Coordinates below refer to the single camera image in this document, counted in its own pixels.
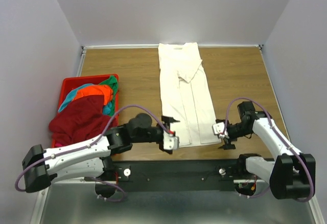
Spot white t shirt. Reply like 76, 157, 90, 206
158, 42, 221, 147

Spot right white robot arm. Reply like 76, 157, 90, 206
212, 97, 316, 202

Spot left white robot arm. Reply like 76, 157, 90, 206
19, 113, 179, 193

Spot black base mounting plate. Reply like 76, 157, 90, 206
99, 160, 256, 192

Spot green t shirt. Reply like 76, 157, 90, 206
99, 75, 119, 97

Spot orange t shirt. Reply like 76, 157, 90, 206
73, 85, 113, 105

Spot dark red t shirt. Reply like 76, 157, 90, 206
49, 95, 111, 148

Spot teal t shirt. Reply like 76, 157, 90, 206
58, 88, 78, 113

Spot red plastic bin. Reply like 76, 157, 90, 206
52, 74, 119, 148

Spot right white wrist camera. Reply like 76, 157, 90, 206
212, 122, 229, 139

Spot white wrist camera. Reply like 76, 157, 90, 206
212, 122, 229, 139
163, 131, 179, 150

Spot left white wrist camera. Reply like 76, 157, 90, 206
163, 131, 179, 150

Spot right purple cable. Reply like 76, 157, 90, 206
221, 97, 315, 203

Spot purple cable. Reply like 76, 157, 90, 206
221, 97, 315, 203
14, 104, 174, 201

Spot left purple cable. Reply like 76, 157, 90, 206
14, 104, 174, 201

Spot aluminium frame rail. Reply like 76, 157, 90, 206
31, 180, 324, 223

